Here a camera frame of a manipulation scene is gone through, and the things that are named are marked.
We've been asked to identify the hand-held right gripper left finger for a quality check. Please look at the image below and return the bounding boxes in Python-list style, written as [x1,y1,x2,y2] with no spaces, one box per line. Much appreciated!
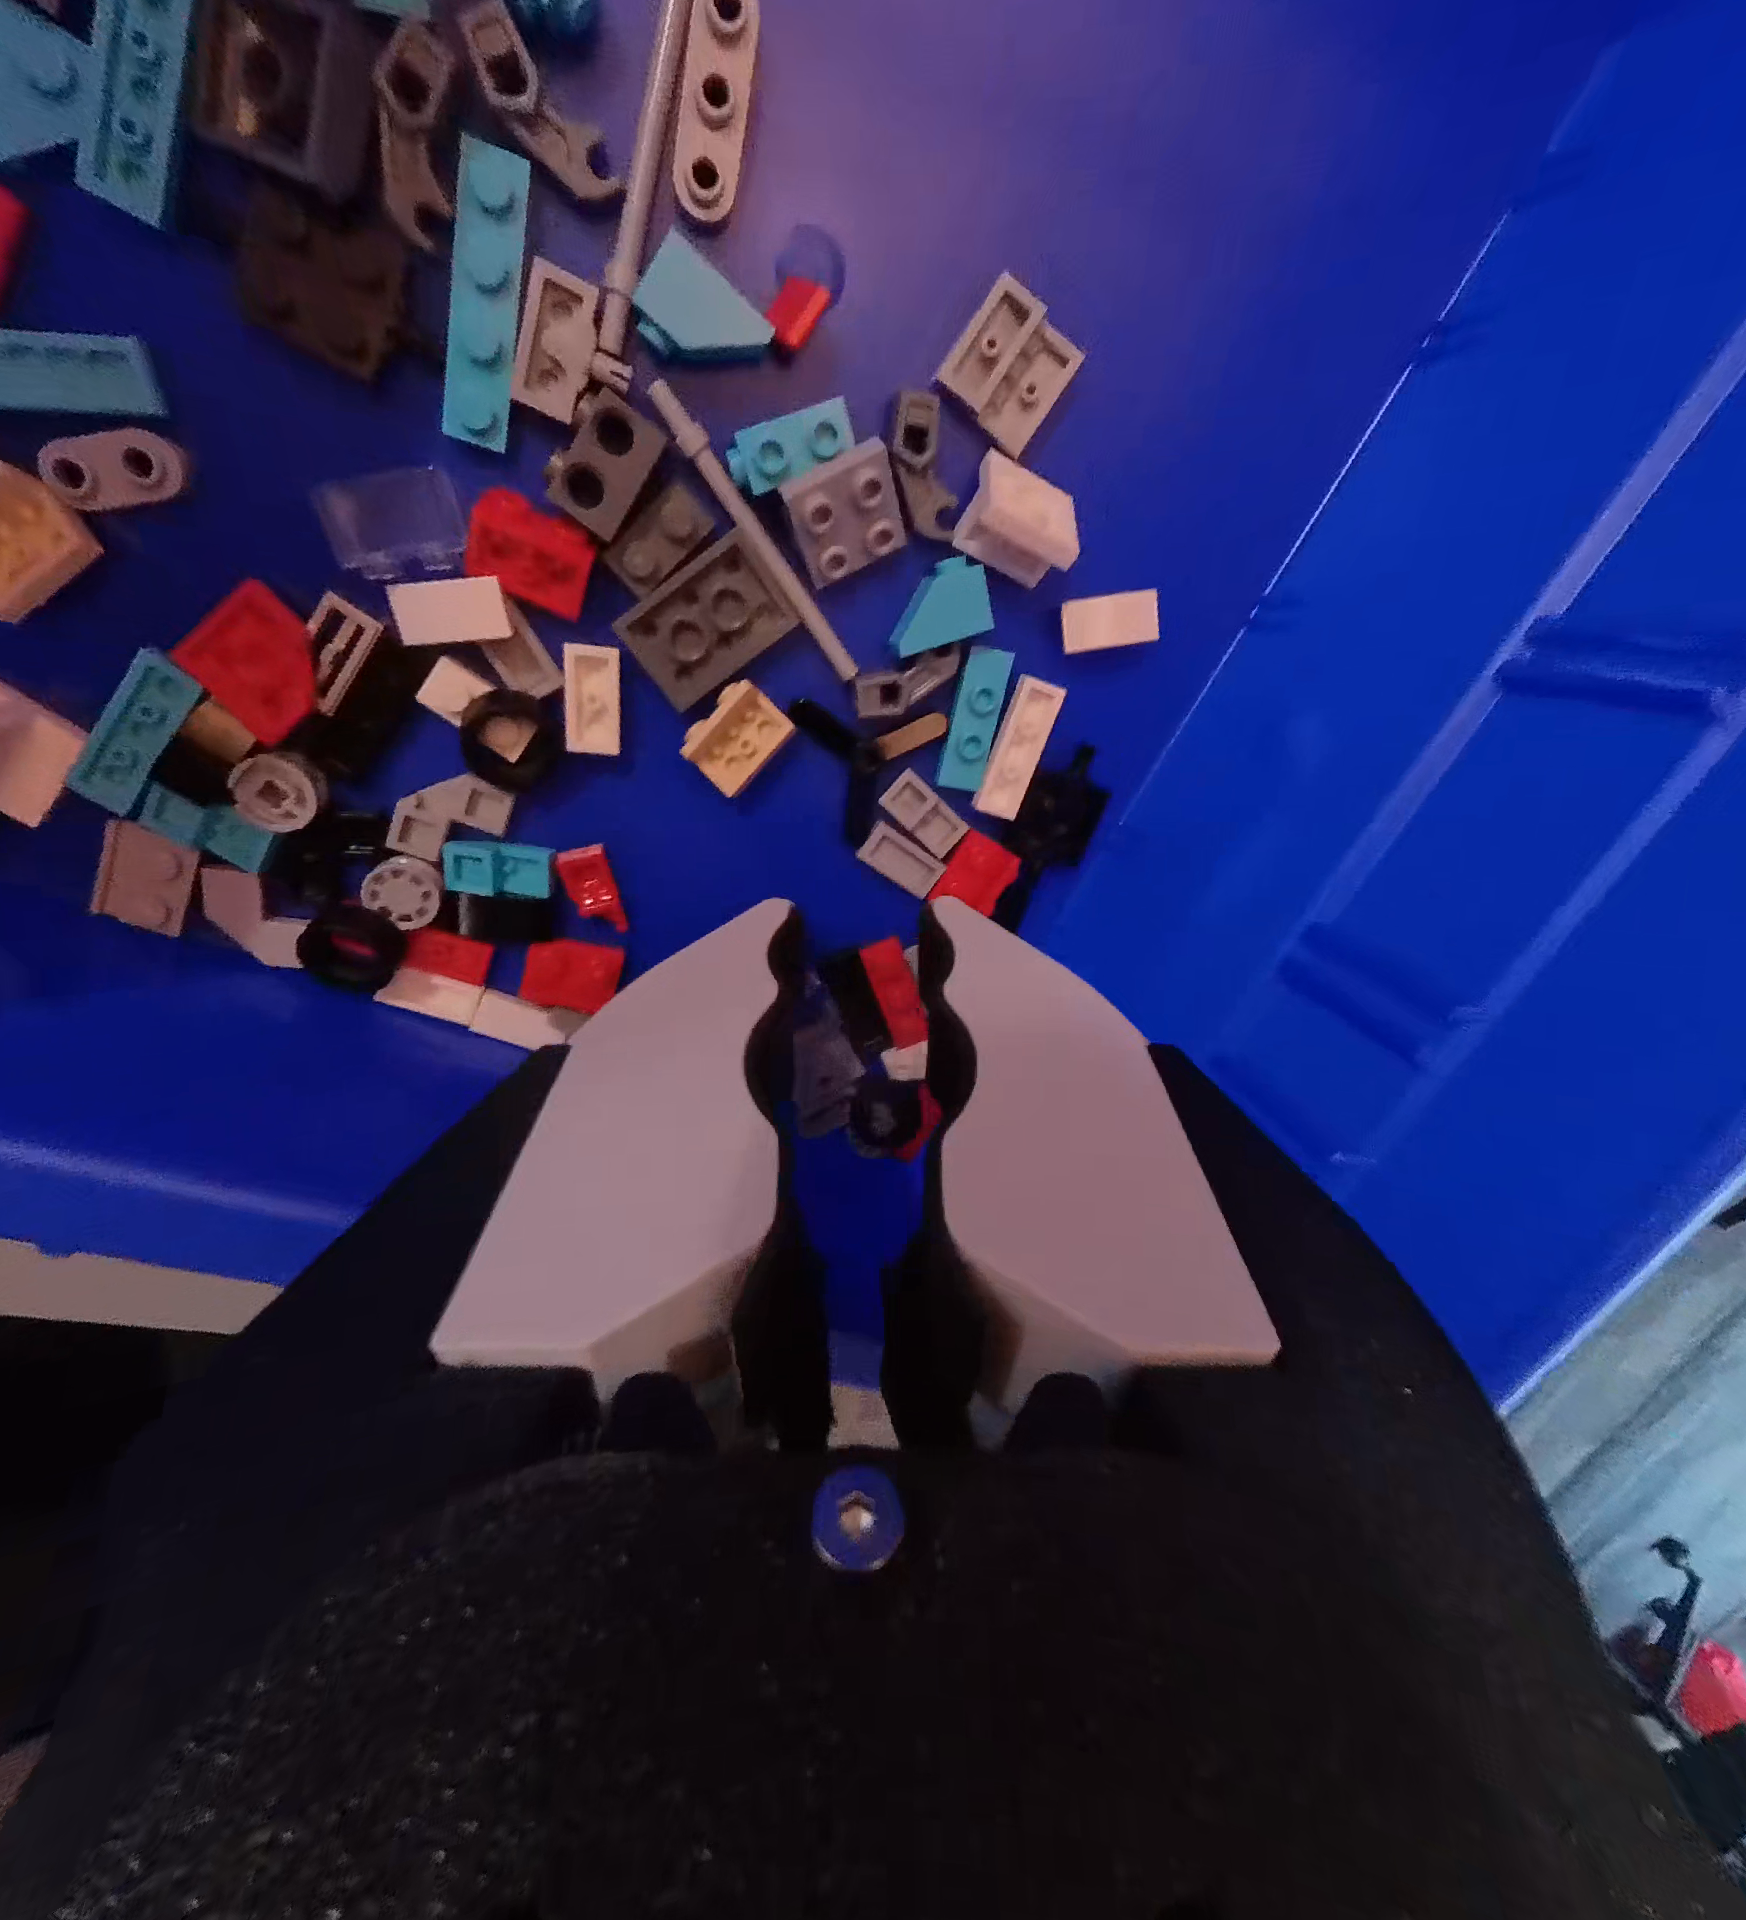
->
[426,897,833,1450]

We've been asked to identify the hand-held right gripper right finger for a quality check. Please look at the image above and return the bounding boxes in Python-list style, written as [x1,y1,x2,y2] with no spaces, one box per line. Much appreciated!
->
[879,897,1285,1450]

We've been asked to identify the pile of small lego pieces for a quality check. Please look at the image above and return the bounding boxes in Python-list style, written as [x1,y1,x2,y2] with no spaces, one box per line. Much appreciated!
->
[0,0,1163,1169]

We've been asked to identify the blue plastic bin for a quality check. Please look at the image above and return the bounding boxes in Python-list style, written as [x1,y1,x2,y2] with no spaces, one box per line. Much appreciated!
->
[0,0,1746,1411]

